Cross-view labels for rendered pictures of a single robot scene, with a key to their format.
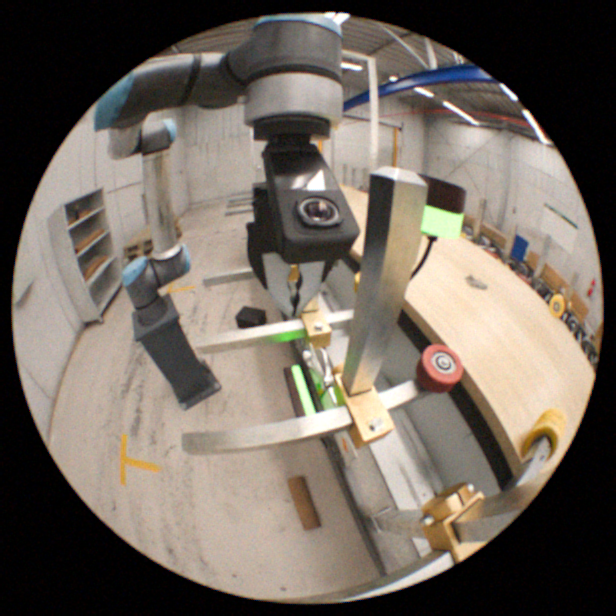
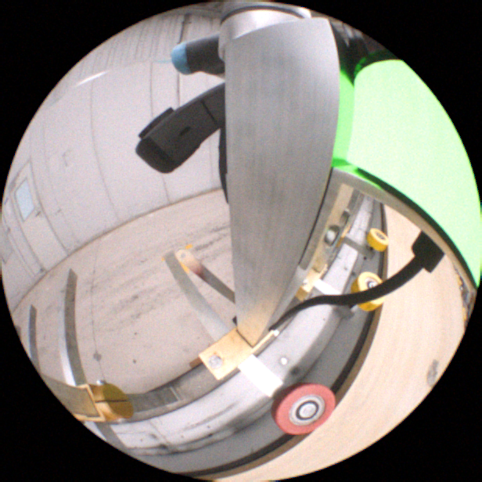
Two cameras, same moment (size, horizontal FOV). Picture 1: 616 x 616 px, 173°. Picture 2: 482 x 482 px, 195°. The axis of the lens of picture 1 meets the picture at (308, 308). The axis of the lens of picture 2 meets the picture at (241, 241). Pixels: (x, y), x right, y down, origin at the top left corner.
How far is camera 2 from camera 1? 17 cm
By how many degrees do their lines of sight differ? 49
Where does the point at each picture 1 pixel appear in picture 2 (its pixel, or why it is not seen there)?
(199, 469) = (203, 289)
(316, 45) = not seen: outside the picture
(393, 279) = (249, 257)
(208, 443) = (171, 264)
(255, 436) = (185, 284)
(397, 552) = not seen: hidden behind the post
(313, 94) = (235, 26)
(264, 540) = (172, 343)
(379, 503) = (185, 392)
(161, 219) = not seen: hidden behind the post
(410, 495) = (206, 416)
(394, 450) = (248, 395)
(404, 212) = (253, 91)
